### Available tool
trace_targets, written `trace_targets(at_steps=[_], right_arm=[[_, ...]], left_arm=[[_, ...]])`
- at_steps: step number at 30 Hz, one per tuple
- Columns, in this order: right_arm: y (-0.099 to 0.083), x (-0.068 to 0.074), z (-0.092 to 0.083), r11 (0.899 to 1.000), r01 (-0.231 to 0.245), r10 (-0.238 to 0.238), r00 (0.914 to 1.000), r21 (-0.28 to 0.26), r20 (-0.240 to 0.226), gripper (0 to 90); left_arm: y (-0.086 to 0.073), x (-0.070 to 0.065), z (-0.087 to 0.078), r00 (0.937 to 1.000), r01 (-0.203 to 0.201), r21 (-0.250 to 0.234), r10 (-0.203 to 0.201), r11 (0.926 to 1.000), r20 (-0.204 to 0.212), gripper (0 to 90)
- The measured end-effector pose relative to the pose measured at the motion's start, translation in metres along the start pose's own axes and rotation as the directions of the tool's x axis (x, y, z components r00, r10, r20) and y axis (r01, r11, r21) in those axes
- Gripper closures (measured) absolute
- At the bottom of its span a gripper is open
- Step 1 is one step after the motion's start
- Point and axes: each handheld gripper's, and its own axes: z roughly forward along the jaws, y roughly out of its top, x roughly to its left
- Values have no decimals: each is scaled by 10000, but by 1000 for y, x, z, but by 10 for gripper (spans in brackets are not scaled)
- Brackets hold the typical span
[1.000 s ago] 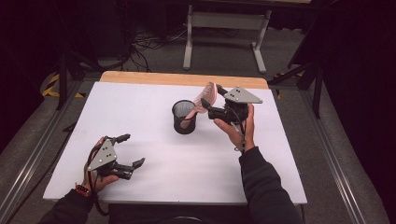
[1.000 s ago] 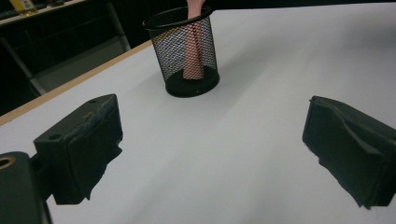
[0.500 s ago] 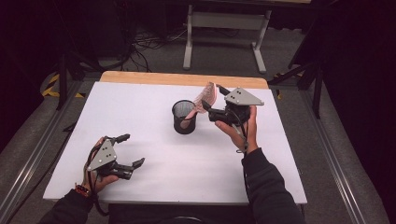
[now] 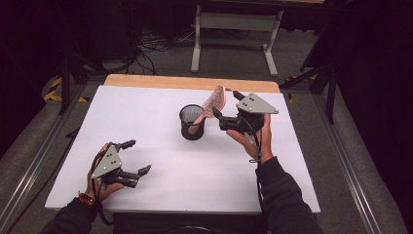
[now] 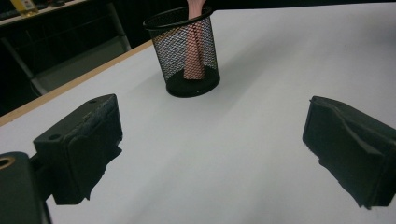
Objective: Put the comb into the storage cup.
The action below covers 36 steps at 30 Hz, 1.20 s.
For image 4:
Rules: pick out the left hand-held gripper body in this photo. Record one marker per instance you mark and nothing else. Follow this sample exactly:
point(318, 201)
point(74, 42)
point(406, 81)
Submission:
point(108, 162)

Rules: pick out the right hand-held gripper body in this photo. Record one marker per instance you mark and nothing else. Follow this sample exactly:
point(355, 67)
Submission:
point(255, 105)

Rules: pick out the pink hairbrush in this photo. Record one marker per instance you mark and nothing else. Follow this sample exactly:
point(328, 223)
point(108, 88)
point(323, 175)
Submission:
point(215, 100)

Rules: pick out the black mesh cup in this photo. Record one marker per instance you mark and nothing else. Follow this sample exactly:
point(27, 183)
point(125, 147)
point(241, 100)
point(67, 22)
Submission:
point(192, 132)

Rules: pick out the person's left hand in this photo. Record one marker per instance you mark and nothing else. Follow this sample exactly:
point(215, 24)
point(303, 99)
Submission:
point(108, 191)

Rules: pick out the person's right hand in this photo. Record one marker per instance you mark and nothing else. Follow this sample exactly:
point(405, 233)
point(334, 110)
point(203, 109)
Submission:
point(266, 143)

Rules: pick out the white board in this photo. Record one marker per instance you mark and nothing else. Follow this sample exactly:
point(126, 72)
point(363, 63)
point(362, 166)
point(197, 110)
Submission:
point(201, 182)

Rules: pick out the wooden table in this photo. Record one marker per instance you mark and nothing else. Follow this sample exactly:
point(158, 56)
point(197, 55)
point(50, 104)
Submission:
point(162, 82)

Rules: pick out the person's lap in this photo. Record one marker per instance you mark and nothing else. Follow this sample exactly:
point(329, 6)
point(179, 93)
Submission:
point(188, 225)

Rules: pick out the black metal stand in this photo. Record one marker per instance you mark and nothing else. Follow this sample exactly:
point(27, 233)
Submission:
point(331, 94)
point(66, 84)

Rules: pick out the yellow and black floor tape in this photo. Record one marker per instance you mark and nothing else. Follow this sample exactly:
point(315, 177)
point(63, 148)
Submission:
point(52, 94)

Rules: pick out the aluminium rail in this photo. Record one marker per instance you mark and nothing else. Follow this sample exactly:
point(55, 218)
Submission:
point(35, 162)
point(350, 175)

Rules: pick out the grey metal table frame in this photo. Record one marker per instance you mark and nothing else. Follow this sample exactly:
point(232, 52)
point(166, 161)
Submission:
point(237, 22)

